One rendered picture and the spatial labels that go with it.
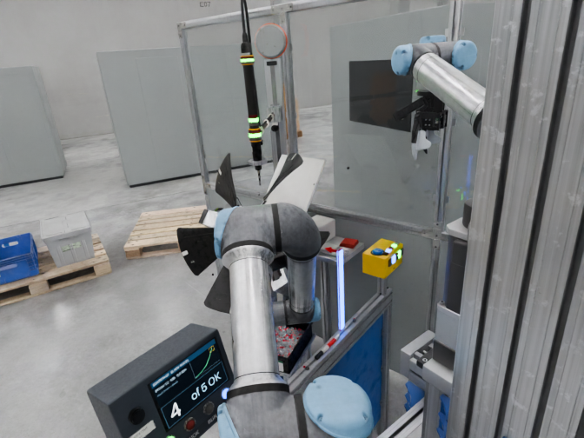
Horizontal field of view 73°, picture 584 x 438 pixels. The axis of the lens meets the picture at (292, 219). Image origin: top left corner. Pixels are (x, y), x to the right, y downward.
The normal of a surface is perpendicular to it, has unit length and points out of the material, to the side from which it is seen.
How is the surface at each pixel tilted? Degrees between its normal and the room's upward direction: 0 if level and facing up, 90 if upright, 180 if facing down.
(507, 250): 90
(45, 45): 90
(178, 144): 90
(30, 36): 90
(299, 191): 50
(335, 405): 7
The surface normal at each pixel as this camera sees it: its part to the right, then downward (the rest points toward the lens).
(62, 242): 0.54, 0.37
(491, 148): -0.80, 0.28
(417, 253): -0.63, 0.33
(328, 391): 0.06, -0.93
